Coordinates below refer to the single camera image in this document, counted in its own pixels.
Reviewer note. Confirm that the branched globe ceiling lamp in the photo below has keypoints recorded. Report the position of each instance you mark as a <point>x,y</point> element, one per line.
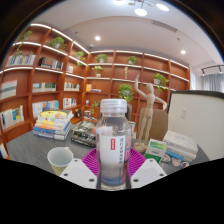
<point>140,11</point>

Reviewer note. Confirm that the ceiling air vent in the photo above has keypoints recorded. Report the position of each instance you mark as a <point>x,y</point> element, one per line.
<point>165,26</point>

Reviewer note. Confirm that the white wall switch plate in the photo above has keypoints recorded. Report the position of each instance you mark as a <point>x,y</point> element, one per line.
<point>183,114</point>

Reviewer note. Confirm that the recessed round ceiling light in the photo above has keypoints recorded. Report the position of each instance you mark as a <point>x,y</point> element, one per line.
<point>97,38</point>
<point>183,52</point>

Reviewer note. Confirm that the clear plastic water bottle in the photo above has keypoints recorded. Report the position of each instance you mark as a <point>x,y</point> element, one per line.
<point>113,146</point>

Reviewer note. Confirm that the white partition with dark top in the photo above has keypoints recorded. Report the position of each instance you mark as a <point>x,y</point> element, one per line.
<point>200,123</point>

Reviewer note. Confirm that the black ceiling track light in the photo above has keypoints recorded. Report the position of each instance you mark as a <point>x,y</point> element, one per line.
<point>213,69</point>

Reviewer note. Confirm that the dark book stack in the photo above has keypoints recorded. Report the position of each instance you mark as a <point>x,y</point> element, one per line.
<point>83,133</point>

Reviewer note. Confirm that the yellow striped white cup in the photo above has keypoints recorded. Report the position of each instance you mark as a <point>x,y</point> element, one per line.
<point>60,160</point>

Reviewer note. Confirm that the white book stack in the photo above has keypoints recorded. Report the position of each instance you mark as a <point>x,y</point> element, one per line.
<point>180,143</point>

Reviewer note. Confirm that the small printed badge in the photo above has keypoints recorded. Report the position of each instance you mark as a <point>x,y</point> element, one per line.
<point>185,164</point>
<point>176,162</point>
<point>165,158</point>

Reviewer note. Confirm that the wooden artist mannequin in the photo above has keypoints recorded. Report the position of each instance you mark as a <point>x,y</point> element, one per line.
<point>146,116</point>

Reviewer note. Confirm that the tan wooden chair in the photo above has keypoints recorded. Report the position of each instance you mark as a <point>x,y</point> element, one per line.
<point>160,123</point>

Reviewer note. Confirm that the grey curtain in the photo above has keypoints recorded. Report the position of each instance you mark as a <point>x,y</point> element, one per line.
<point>213,83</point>

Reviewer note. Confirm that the orange wooden shelf unit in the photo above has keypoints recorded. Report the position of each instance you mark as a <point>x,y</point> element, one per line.
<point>50,90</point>

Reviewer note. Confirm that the colourful book stack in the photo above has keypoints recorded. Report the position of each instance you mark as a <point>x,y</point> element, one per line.
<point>53,125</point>

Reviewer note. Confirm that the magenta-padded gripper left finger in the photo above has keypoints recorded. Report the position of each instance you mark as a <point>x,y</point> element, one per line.
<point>77,171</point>

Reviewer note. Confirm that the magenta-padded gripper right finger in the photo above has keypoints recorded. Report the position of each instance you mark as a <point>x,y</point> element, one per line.
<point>148,170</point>

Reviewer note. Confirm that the green and white box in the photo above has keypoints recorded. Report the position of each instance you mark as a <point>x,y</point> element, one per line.
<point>156,150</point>

